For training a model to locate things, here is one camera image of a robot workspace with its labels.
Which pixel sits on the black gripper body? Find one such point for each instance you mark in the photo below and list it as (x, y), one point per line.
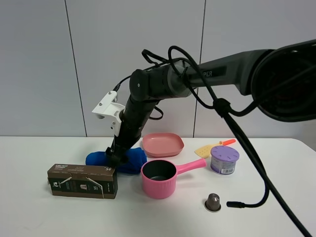
(129, 133)

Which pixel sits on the blue towel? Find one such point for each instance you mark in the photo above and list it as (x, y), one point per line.
(136, 158)

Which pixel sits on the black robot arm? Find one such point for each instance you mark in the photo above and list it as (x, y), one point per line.
(282, 83)

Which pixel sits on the pink square plate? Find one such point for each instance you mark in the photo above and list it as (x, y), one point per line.
(160, 145)

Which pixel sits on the pink saucepan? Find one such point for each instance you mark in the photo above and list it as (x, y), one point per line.
(159, 176)

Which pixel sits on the brown coffee capsule box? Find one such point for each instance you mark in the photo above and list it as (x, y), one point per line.
(83, 181)

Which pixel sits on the purple lidded can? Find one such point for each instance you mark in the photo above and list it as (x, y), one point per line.
(223, 159)

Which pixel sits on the brown coffee capsule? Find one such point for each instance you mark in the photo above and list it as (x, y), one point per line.
(212, 203)

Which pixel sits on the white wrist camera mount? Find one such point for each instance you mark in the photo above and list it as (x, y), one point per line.
(108, 107)

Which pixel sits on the yellow spatula orange handle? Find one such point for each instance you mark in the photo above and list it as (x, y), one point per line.
(205, 151)

